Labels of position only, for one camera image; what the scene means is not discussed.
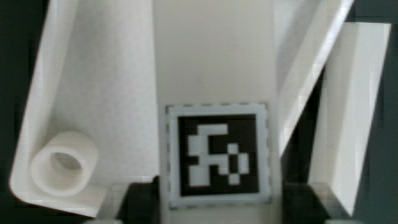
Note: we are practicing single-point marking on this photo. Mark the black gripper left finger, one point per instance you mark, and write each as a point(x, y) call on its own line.
point(139, 211)

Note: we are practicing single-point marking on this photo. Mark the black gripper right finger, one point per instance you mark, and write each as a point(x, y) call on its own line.
point(302, 208)

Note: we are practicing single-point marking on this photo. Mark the white desk top tray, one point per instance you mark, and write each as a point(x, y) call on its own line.
point(89, 139)

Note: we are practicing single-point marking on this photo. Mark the white leg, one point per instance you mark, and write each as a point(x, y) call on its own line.
point(217, 112)

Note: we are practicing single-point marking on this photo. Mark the white right fence bar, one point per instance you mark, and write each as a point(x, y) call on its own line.
point(346, 107)

